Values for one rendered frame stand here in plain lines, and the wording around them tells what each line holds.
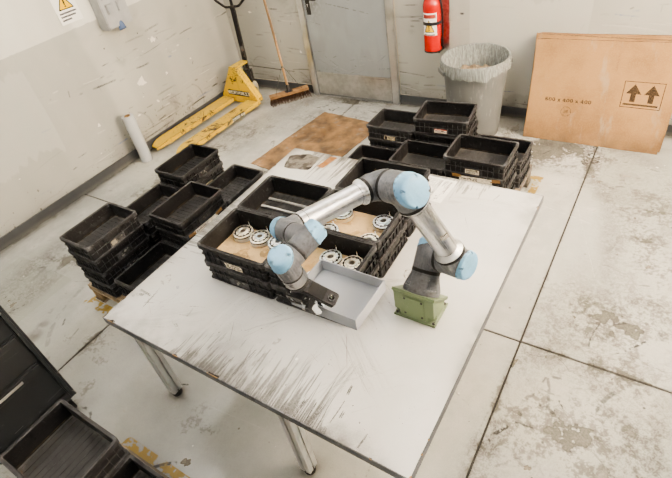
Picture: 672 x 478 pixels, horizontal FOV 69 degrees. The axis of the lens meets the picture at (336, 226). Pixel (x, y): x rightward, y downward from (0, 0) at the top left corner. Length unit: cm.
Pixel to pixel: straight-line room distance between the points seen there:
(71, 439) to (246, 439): 80
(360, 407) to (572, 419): 119
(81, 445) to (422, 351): 148
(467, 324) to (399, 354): 31
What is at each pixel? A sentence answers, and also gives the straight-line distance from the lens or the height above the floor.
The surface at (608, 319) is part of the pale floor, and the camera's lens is 314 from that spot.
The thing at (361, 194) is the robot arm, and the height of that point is 135.
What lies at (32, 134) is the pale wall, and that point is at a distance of 495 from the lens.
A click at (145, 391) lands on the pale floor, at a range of 317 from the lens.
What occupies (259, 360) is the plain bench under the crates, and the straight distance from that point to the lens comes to 210.
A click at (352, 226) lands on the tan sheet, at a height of 83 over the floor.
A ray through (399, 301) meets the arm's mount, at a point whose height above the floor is 79.
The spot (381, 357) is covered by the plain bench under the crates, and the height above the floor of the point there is 70.
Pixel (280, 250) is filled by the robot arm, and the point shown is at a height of 142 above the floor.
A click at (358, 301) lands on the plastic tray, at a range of 172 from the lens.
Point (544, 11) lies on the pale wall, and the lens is 455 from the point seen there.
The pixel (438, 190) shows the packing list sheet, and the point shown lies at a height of 70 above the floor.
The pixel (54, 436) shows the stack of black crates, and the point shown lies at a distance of 260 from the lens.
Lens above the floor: 232
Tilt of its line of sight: 39 degrees down
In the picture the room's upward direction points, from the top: 11 degrees counter-clockwise
